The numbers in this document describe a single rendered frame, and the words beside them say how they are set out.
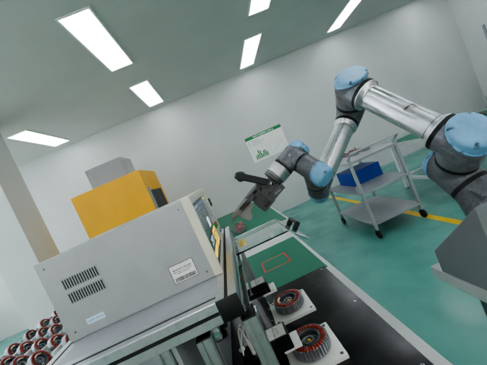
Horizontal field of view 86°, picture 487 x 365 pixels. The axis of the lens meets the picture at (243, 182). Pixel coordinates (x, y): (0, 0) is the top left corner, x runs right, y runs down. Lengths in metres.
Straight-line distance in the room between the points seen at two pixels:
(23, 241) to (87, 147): 2.81
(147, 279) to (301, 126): 5.93
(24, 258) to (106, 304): 3.94
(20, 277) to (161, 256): 4.14
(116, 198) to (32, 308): 1.75
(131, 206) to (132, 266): 3.76
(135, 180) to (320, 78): 4.70
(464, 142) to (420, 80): 7.13
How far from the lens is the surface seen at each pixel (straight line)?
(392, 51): 7.83
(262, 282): 1.02
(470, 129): 0.93
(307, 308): 1.05
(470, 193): 1.01
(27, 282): 4.74
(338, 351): 0.87
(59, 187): 7.03
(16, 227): 4.64
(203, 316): 0.57
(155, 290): 0.71
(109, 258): 0.72
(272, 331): 0.86
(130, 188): 4.43
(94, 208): 4.66
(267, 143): 6.17
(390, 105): 1.02
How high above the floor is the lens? 1.33
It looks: 3 degrees down
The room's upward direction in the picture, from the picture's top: 24 degrees counter-clockwise
